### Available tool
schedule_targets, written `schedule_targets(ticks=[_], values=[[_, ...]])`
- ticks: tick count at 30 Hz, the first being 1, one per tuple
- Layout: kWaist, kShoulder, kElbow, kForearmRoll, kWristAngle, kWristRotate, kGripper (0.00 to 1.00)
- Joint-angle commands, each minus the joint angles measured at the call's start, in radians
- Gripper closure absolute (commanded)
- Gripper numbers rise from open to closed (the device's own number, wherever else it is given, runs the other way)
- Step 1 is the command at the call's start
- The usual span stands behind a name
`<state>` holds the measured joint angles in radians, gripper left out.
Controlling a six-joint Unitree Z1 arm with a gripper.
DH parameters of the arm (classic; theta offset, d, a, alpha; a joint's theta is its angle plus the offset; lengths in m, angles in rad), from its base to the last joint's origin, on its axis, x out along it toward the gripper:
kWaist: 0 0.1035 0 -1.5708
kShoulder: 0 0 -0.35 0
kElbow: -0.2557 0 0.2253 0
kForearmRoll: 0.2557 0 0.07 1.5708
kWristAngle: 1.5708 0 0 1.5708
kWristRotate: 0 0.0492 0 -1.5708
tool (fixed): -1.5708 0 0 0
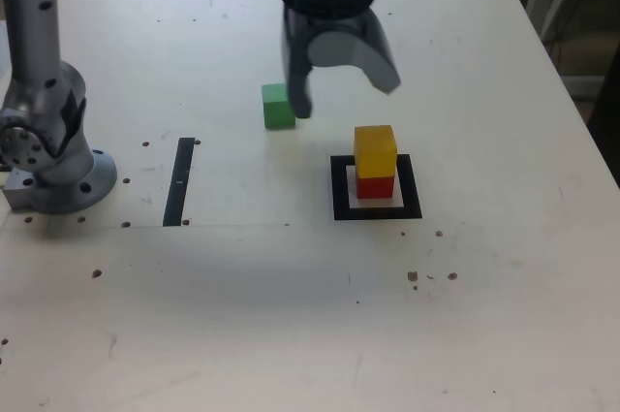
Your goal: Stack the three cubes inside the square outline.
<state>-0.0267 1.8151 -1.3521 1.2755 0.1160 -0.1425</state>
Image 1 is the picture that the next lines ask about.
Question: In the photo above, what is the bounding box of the black tape square outline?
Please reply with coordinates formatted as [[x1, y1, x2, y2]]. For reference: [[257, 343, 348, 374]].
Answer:
[[329, 153, 422, 222]]

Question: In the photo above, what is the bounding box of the green cube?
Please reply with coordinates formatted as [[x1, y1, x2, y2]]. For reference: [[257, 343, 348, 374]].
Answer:
[[261, 82, 297, 131]]

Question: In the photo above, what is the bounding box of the dark furniture piece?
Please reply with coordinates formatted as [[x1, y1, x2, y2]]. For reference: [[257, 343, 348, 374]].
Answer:
[[587, 41, 620, 144]]

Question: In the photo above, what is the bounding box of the yellow cube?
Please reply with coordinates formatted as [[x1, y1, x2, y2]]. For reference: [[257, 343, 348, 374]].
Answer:
[[354, 124, 398, 178]]

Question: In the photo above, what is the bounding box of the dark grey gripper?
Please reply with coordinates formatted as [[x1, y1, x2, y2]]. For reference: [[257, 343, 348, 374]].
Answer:
[[281, 7, 402, 119]]

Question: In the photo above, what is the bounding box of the red cube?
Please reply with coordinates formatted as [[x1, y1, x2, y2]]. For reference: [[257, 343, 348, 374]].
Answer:
[[356, 173, 395, 201]]

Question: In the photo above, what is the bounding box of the black tape strip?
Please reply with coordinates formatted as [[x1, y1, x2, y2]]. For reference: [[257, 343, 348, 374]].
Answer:
[[162, 137, 197, 228]]

